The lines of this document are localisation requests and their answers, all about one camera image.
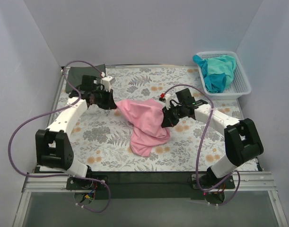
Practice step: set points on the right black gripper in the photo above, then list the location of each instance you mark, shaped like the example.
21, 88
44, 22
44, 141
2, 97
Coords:
169, 116

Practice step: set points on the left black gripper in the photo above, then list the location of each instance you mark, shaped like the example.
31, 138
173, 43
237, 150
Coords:
106, 100

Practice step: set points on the pink t-shirt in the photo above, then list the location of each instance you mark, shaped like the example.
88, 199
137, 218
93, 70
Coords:
146, 117

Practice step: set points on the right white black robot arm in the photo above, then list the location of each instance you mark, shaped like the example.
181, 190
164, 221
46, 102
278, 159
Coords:
242, 141

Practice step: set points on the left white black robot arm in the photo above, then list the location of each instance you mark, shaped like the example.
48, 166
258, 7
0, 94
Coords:
53, 148

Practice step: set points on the floral patterned table mat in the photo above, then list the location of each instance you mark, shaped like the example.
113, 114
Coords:
130, 138

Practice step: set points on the folded dark grey t-shirt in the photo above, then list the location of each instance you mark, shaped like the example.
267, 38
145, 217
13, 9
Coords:
76, 73

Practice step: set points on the teal t-shirt in basket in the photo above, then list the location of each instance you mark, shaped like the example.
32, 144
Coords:
217, 72

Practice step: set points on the white plastic basket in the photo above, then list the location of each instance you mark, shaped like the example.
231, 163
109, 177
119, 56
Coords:
238, 87

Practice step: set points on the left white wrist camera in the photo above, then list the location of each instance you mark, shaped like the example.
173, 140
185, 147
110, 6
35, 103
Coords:
107, 82

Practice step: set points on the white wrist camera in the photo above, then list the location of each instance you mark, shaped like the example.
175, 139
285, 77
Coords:
107, 82
166, 98

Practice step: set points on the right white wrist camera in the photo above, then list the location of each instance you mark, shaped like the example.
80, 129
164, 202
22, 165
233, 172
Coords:
166, 98

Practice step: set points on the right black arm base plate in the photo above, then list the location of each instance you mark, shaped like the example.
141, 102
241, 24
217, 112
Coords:
207, 181

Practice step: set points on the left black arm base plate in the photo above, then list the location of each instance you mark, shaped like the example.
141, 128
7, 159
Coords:
74, 183

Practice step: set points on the aluminium frame rail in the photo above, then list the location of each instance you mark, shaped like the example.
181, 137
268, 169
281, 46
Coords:
249, 180

